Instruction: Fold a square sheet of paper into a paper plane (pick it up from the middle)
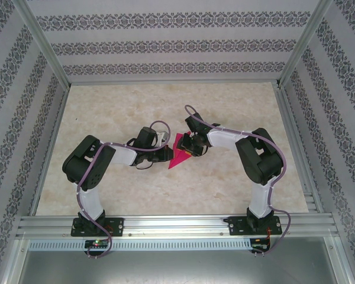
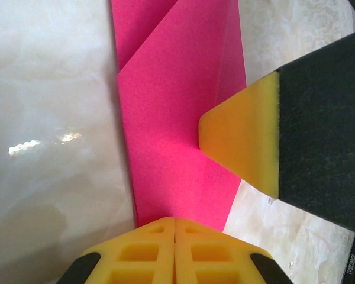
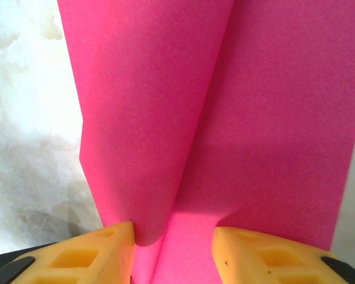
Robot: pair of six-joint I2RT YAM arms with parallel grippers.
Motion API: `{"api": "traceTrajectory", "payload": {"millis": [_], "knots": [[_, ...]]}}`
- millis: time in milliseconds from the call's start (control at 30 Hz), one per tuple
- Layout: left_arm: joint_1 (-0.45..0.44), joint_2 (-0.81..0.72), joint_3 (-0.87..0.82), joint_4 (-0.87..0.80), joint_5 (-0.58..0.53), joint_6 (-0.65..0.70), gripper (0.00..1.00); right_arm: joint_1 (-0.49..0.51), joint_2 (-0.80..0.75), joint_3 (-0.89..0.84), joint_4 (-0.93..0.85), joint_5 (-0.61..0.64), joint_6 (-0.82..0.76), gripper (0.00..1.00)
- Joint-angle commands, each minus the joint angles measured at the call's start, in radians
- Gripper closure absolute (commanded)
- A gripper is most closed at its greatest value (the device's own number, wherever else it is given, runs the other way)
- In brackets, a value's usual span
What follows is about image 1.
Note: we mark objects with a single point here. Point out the pink cloth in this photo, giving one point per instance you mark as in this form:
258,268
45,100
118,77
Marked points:
177,161

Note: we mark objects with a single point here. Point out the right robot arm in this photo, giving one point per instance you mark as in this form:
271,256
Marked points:
260,162

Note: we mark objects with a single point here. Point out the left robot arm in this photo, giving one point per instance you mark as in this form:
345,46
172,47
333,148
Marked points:
85,168

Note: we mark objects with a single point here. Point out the grey sheet metal tray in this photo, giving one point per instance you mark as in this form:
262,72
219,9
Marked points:
177,269

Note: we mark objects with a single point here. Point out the small controller board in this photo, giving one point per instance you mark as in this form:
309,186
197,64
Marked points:
258,245
96,243

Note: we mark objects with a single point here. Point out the aluminium cross rail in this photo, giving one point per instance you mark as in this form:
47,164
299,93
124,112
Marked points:
174,82

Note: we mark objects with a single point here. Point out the aluminium mounting rail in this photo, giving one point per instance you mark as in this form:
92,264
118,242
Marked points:
177,226

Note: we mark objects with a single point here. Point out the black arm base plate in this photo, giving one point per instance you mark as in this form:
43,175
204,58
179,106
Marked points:
236,226
116,226

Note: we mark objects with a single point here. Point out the aluminium side rail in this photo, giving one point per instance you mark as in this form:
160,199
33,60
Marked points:
50,148
296,142

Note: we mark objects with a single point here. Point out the aluminium frame post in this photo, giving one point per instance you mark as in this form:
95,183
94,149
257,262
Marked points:
40,41
304,41

